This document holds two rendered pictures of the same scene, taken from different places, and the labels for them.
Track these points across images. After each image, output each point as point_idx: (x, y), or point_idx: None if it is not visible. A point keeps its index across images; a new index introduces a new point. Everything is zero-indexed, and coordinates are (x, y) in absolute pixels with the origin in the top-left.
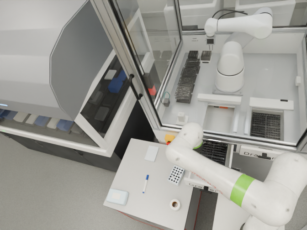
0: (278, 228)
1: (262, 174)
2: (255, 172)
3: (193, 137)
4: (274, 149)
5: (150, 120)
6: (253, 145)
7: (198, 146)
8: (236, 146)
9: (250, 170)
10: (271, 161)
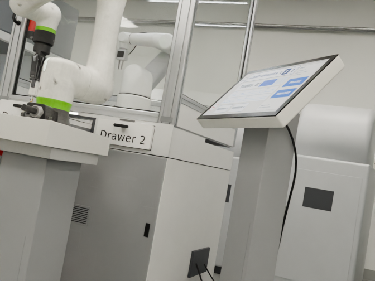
0: (83, 72)
1: (119, 219)
2: (109, 213)
3: (47, 3)
4: (136, 121)
5: (5, 78)
6: (114, 115)
7: (47, 29)
8: (94, 124)
9: (103, 208)
10: (132, 160)
